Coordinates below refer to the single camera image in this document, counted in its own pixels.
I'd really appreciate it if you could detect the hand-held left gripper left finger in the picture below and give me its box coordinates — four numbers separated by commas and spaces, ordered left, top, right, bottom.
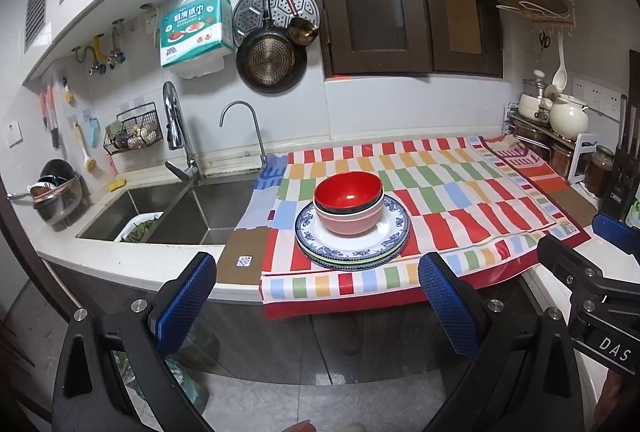
51, 252, 218, 432

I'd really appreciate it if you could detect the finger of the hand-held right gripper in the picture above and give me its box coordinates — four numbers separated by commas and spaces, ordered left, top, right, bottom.
537, 234, 618, 308
592, 214, 640, 258

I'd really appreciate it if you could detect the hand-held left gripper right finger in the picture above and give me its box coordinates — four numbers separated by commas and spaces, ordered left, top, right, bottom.
418, 253, 601, 432

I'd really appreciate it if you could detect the pink bowl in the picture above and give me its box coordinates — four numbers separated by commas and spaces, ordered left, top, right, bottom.
317, 209, 383, 236

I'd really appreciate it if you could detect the blue rimmed white plate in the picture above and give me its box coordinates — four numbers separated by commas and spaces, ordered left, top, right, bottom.
298, 232, 410, 267
296, 197, 412, 263

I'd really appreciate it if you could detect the red and black bowl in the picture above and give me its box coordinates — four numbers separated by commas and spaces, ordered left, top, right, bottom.
314, 172, 385, 215

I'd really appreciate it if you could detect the brown cardboard sheet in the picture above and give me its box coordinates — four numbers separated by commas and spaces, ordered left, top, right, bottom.
216, 228, 273, 287
547, 184, 601, 233

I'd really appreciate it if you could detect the glass jar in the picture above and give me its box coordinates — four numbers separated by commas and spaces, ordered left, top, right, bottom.
585, 147, 616, 199

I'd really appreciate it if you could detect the white countertop shelf rack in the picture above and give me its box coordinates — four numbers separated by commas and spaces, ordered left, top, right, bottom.
502, 102, 598, 185

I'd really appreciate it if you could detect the white basket of greens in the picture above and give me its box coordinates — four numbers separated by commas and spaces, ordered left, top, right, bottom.
115, 212, 164, 244

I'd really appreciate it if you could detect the stainless steel sink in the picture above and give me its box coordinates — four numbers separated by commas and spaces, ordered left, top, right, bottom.
76, 179, 263, 245

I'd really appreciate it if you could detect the red patterned cloth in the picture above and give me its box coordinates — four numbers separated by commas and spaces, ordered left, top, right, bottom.
470, 134, 593, 253

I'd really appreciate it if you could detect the colourful striped tablecloth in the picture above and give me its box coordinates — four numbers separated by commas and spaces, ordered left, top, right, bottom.
235, 136, 591, 320

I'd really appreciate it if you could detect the steel pot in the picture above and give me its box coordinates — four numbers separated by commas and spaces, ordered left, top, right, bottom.
515, 124, 551, 158

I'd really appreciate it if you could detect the cream teapot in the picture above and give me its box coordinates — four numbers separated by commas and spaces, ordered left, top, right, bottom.
544, 84, 591, 140

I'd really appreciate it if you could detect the white pot with glass lid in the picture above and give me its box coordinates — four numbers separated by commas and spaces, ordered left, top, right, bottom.
518, 69, 551, 122

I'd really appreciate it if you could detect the metal strainer pot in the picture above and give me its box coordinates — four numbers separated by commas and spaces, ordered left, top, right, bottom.
7, 158, 83, 225

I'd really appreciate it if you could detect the white rice spoon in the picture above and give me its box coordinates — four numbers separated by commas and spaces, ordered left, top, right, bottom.
551, 32, 568, 90

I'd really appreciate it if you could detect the yellow dish brush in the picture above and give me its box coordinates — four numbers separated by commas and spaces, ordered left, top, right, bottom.
74, 122, 97, 173

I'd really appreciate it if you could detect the thin gooseneck faucet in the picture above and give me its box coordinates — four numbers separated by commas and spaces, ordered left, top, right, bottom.
220, 101, 268, 168

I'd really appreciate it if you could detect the tall chrome faucet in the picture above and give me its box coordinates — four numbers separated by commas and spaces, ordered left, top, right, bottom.
162, 82, 205, 185

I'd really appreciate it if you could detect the pink hanging kitchen tool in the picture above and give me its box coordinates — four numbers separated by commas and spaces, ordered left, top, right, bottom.
39, 84, 61, 148

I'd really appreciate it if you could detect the black frying pan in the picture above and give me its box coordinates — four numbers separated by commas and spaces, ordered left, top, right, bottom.
236, 0, 308, 94

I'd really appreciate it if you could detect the kitchen paper towel pack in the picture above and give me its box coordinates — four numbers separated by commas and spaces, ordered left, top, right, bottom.
160, 0, 235, 79

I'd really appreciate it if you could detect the small brass saucepan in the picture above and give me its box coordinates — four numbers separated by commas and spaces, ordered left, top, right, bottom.
285, 0, 320, 49

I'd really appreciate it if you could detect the round metal steamer rack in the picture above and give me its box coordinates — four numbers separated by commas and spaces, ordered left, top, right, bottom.
232, 0, 319, 47

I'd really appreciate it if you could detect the wall power outlet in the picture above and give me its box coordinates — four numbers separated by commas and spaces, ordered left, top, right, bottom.
572, 78, 618, 115

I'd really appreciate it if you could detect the black wire basket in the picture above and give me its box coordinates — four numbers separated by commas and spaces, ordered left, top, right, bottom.
103, 106, 163, 155

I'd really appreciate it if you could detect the metal wall tap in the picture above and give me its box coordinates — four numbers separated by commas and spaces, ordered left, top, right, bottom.
105, 19, 126, 69

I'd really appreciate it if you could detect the wall tap with yellow hose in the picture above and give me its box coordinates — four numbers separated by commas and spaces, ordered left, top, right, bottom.
71, 46, 103, 75

